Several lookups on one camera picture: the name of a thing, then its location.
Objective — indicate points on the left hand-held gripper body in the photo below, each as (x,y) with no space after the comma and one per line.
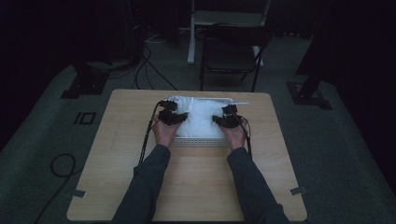
(169,112)

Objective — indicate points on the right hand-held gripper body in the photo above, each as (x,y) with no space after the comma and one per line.
(231,116)

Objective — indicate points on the white plastic basket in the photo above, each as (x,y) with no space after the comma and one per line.
(199,141)

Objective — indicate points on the person's left hand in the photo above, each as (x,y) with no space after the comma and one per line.
(165,132)

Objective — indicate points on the person's right hand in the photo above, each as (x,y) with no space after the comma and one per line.
(237,135)

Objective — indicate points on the black folding chair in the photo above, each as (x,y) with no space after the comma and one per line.
(232,53)

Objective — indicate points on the grey tape strip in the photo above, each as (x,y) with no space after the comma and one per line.
(79,193)
(298,190)

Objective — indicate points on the black stand with base plate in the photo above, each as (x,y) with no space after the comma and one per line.
(85,82)
(311,90)

